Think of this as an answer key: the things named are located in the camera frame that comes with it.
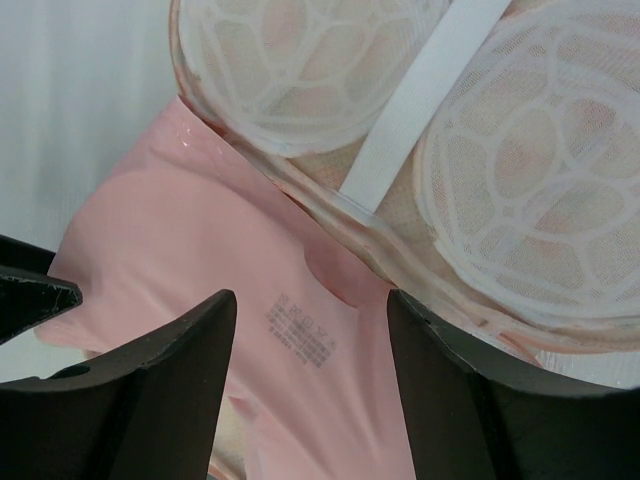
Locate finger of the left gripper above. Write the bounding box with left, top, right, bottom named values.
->
left=0, top=235, right=83, bottom=344

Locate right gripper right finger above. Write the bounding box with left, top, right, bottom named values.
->
left=387, top=290, right=639, bottom=480

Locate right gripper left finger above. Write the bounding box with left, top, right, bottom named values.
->
left=1, top=290, right=237, bottom=479

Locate pink bra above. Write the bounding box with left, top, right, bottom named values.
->
left=36, top=100, right=414, bottom=479

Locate pink floral mesh laundry bag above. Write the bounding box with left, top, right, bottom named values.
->
left=169, top=0, right=640, bottom=361

